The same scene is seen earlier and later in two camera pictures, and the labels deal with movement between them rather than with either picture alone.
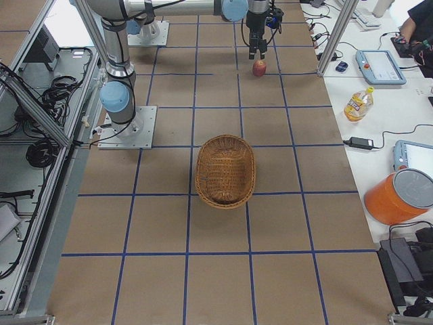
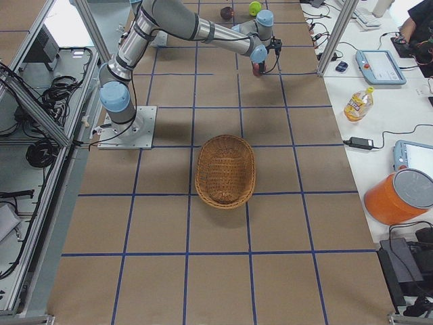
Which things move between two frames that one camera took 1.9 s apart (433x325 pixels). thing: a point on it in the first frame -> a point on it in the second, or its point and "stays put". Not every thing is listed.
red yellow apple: x=259 y=68 stays put
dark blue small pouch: x=342 y=66 stays put
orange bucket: x=404 y=195 stays put
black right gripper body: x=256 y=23 -> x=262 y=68
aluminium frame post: x=339 y=37 stays put
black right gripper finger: x=262 y=49 -> x=262 y=68
